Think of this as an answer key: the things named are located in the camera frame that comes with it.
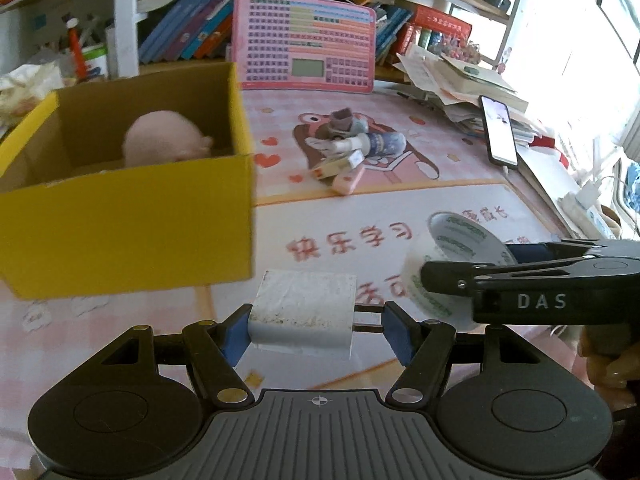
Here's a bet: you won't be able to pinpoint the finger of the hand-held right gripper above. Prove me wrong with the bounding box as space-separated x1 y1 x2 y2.
505 241 608 265
420 255 601 297

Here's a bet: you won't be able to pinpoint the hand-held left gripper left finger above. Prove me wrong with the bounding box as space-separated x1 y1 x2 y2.
75 304 256 411

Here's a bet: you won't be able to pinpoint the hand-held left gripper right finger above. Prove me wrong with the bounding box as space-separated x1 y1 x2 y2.
382 302 566 410

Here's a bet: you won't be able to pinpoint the clear tape roll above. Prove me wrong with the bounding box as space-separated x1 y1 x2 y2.
404 211 518 331

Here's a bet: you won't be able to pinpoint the white power adapter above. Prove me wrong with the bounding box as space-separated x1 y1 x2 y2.
247 270 386 361

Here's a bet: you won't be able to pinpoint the dark blue bottle white cap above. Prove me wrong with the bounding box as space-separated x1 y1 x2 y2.
327 132 406 158

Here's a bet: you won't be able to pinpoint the yellow cardboard box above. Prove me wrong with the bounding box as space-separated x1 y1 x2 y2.
0 61 257 301

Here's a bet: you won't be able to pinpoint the pink plush pig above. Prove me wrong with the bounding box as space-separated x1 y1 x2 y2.
122 110 216 166

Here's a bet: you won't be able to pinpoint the person's right hand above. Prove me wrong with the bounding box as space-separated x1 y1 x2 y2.
580 327 632 391

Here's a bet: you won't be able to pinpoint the white power strip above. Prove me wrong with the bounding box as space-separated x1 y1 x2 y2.
557 180 616 238

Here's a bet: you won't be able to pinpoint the red and white plush toy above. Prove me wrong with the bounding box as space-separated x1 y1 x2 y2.
530 135 571 168

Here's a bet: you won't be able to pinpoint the pink printed tablecloth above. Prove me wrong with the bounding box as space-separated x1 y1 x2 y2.
0 85 626 411

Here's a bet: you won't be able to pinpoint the black smartphone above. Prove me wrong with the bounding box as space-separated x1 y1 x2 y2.
479 95 519 168

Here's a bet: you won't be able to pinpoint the pink eraser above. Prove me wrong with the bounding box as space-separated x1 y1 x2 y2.
332 166 366 196

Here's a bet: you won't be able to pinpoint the stack of papers and books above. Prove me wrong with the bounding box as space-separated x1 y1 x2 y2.
397 45 543 141

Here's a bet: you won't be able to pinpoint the grey sock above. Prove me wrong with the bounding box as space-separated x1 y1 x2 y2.
327 107 371 138

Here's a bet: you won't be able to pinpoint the red box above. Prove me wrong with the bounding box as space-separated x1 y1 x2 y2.
397 7 473 56

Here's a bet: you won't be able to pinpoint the leaning books beside tablet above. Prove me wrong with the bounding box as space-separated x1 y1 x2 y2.
375 2 416 66

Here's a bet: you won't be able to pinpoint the pink learning tablet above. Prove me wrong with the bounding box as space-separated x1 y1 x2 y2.
230 0 377 95

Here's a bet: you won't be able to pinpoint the white pen cup green label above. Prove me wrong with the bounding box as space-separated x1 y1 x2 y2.
80 42 110 81

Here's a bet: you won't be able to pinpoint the floral cloth bag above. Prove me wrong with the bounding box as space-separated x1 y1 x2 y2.
0 60 66 126

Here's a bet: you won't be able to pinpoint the white shelf unit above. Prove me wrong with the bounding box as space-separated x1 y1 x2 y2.
0 0 516 81

